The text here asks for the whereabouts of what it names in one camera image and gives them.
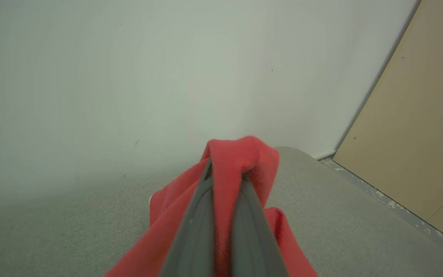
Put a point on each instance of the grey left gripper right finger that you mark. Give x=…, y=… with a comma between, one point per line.
x=254, y=246

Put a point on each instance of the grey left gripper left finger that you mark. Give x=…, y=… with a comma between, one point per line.
x=194, y=238

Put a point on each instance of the red basketball jersey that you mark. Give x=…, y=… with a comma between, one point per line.
x=240, y=154

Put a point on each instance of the beige wooden panel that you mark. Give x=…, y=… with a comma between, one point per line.
x=417, y=134

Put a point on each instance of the white wall baseboard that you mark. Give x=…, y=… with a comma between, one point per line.
x=326, y=155

